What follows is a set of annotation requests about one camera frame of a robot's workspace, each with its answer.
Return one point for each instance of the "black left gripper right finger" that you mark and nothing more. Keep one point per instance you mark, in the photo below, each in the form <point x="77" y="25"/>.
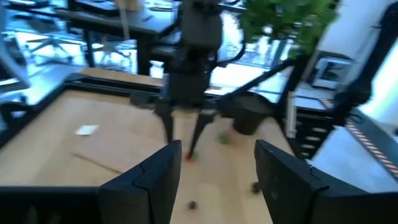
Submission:
<point x="286" y="186"/>

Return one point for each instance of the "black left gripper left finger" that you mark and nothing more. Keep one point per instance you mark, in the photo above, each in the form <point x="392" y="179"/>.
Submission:
<point x="149" y="193"/>

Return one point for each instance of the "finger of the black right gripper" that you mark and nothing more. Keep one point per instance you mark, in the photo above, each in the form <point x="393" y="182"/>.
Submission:
<point x="166" y="121"/>
<point x="202" y="124"/>

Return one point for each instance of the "red strawberry with green leaves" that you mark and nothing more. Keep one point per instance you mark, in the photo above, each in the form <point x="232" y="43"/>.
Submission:
<point x="190" y="156"/>
<point x="225" y="137"/>

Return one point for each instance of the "blackberry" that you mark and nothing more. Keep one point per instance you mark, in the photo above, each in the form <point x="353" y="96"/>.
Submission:
<point x="192" y="205"/>
<point x="255" y="187"/>

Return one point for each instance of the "beige cloth with white tag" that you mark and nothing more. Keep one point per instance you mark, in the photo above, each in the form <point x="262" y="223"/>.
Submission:
<point x="118" y="149"/>

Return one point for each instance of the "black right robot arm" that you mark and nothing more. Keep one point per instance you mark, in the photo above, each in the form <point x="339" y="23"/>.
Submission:
<point x="200" y="25"/>

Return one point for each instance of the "black plant pot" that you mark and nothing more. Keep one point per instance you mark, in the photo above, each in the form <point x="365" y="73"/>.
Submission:
<point x="252" y="115"/>

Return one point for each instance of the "grey bench with striped edge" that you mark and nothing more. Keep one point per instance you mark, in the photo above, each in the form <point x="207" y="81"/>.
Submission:
<point x="357" y="161"/>

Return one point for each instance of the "dark grey desk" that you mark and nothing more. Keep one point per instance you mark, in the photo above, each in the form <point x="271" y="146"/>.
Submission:
<point x="124" y="23"/>

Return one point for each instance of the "white swivel chair base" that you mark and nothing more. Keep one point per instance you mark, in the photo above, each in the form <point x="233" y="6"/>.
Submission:
<point x="105" y="49"/>
<point x="49" y="46"/>

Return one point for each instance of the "green leafy plant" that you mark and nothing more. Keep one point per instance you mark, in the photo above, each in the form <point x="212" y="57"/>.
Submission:
<point x="286" y="21"/>

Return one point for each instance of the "black camera gantry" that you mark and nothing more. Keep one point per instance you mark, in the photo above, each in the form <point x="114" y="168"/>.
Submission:
<point x="354" y="93"/>

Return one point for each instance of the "white frame office chair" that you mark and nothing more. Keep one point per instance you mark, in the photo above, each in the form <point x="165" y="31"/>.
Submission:
<point x="12" y="68"/>

